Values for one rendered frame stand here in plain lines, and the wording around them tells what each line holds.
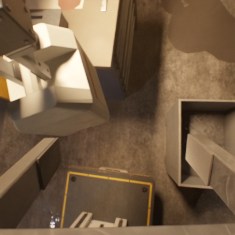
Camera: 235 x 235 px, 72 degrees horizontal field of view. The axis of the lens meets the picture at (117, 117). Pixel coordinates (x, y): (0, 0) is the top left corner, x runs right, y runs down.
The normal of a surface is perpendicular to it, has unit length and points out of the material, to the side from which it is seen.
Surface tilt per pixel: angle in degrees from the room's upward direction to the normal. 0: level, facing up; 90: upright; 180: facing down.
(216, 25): 0
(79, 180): 0
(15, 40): 90
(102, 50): 0
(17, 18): 90
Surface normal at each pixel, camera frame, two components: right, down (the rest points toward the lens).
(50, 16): -0.14, -0.15
